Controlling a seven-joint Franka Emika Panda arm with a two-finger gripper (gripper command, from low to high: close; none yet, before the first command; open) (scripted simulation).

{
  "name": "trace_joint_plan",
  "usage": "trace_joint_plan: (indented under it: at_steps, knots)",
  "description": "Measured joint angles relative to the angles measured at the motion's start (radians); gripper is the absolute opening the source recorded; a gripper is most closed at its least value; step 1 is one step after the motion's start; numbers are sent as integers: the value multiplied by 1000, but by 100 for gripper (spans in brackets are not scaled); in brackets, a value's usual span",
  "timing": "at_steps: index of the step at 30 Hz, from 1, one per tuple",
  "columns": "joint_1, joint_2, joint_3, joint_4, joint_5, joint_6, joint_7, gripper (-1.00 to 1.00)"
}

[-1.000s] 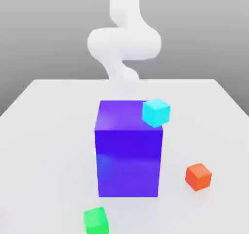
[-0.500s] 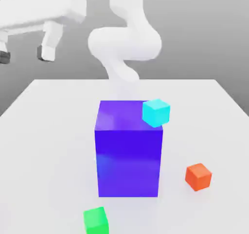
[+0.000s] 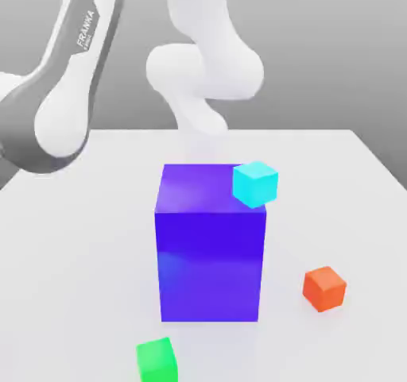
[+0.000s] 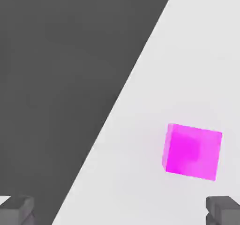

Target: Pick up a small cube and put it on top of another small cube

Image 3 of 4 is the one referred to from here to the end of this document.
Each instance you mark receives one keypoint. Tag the small cyan cube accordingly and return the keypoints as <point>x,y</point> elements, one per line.
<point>254,183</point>

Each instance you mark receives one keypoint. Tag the small green cube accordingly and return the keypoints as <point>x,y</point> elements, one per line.
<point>157,361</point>

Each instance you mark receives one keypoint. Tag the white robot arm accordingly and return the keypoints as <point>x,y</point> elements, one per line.
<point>203,70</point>

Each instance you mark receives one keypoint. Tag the small orange cube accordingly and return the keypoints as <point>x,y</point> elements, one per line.
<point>324,288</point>

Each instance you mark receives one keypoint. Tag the large blue box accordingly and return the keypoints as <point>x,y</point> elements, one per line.
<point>208,261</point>

